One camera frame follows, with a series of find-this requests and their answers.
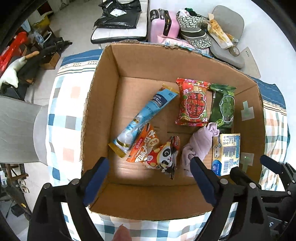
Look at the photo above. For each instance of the white padded chair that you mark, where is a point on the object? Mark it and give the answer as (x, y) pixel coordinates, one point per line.
(102, 35)

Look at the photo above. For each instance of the green snack packet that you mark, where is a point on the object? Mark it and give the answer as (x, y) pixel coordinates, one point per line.
(223, 106)

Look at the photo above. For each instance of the black plastic bag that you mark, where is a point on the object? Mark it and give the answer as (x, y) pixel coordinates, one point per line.
(117, 15)

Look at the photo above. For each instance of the lilac cloth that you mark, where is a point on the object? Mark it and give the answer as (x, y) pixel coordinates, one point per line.
(199, 145)

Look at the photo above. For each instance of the pink suitcase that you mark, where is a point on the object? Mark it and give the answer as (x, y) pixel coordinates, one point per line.
(162, 23)

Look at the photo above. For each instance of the red plastic bag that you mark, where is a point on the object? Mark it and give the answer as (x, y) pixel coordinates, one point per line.
(12, 50)

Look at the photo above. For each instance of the person's hand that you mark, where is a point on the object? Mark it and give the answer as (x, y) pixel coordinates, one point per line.
(122, 234)

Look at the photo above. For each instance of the white box with yellow bag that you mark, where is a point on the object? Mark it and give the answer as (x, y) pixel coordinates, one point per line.
(216, 32)

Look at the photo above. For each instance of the tape roll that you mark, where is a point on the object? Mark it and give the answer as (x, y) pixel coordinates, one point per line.
(234, 51)

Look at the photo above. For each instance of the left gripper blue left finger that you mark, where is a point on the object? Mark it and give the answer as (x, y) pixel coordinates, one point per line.
(93, 179)

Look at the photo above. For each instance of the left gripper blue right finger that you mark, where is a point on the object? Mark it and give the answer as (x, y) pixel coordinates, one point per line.
(207, 181)

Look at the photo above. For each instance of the white board against wall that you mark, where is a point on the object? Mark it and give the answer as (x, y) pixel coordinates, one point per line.
(250, 67)

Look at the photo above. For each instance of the floral pink pillow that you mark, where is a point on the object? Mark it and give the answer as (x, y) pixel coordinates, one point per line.
(182, 44)

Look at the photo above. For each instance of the grey folding chair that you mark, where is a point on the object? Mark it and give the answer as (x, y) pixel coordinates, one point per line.
(225, 28)

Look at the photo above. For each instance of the blue tube packet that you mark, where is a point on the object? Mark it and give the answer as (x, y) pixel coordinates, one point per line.
(124, 141)

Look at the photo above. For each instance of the panda snack packet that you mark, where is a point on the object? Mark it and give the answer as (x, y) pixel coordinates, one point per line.
(148, 150)

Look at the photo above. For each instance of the white blue tissue pack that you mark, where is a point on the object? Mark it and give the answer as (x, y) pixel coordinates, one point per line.
(225, 153)

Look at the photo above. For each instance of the white goose plush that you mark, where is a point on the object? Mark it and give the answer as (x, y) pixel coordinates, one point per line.
(9, 77)

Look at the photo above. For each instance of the red snack packet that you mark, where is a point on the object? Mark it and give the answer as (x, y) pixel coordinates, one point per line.
(193, 102)

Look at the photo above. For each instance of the patterned tote bag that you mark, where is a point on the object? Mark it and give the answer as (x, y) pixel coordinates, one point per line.
(193, 28)

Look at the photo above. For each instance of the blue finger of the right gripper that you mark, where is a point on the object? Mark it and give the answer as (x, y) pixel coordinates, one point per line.
(271, 164)

